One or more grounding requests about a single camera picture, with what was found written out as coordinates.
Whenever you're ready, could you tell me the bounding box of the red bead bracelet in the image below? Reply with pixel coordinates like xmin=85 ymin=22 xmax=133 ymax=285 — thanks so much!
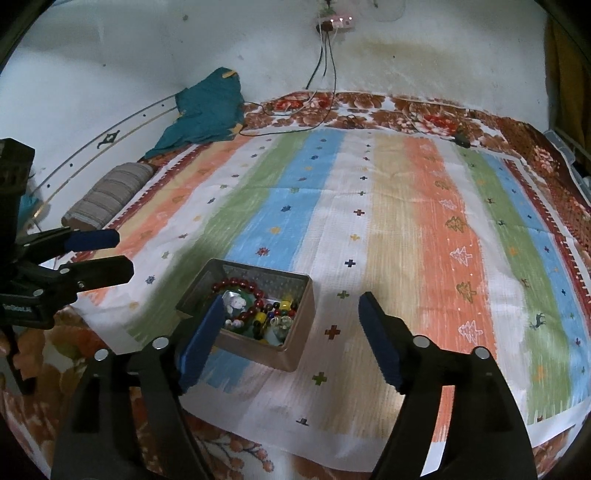
xmin=211 ymin=276 xmax=264 ymax=319

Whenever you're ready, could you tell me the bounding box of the black power cable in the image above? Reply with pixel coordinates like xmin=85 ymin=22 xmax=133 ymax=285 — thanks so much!
xmin=238 ymin=31 xmax=338 ymax=137
xmin=304 ymin=31 xmax=326 ymax=90

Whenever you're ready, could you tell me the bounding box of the multicolour striped mat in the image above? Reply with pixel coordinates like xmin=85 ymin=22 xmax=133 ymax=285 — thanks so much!
xmin=74 ymin=127 xmax=591 ymax=472

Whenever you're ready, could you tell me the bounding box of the yellow and dark bead bracelet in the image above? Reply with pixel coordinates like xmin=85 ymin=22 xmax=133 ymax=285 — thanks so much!
xmin=249 ymin=298 xmax=301 ymax=344

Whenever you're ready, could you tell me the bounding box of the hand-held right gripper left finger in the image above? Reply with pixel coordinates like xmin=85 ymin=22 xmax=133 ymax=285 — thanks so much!
xmin=50 ymin=295 xmax=226 ymax=480

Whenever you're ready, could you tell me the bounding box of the mustard yellow hanging cloth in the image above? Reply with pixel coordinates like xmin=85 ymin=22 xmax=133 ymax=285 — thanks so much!
xmin=545 ymin=18 xmax=591 ymax=130

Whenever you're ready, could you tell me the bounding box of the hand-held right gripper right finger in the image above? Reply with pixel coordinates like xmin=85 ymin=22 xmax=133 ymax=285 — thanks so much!
xmin=359 ymin=292 xmax=539 ymax=480

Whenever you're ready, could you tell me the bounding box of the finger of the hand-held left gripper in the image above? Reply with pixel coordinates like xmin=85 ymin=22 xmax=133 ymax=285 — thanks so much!
xmin=16 ymin=227 xmax=121 ymax=264
xmin=28 ymin=255 xmax=134 ymax=291

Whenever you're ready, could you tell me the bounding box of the metal tin box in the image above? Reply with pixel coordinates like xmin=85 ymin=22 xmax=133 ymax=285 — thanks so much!
xmin=175 ymin=258 xmax=315 ymax=372

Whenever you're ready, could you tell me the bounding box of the teal cloth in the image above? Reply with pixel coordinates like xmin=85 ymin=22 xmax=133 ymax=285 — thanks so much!
xmin=143 ymin=67 xmax=246 ymax=160

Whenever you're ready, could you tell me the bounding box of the white bead bracelet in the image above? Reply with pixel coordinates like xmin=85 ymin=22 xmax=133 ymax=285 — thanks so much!
xmin=222 ymin=292 xmax=247 ymax=324

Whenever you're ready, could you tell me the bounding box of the pink power strip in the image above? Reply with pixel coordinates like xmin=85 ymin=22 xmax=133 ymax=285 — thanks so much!
xmin=315 ymin=14 xmax=356 ymax=33

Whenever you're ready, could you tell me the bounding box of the dark green amber bead bracelet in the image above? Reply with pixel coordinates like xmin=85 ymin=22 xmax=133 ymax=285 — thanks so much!
xmin=240 ymin=318 xmax=278 ymax=344

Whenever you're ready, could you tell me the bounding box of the clear glass bead bracelet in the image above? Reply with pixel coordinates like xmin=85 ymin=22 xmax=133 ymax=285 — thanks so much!
xmin=270 ymin=316 xmax=296 ymax=344

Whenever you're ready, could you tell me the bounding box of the white charging cable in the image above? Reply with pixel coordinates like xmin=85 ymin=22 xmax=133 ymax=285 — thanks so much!
xmin=272 ymin=31 xmax=329 ymax=116

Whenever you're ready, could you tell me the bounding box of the grey striped bolster pillow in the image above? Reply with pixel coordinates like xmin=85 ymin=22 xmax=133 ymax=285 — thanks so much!
xmin=62 ymin=161 xmax=155 ymax=229

